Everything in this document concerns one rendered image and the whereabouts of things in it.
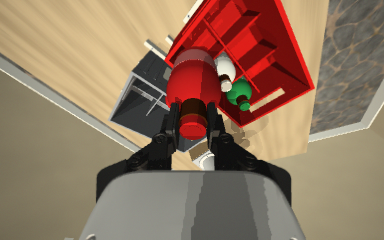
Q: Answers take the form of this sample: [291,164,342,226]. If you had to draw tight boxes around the green bottle with dark red label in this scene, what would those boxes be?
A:
[225,75,252,111]

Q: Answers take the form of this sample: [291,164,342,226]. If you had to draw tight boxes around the grey divided crate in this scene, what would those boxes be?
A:
[108,50,172,140]

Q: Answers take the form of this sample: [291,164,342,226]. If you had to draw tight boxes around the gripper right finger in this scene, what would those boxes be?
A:
[206,102,292,208]

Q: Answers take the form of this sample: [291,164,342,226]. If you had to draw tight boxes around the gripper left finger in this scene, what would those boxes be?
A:
[96,103,180,203]

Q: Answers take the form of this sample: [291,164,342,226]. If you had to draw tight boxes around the white bottle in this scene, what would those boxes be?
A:
[214,51,236,92]

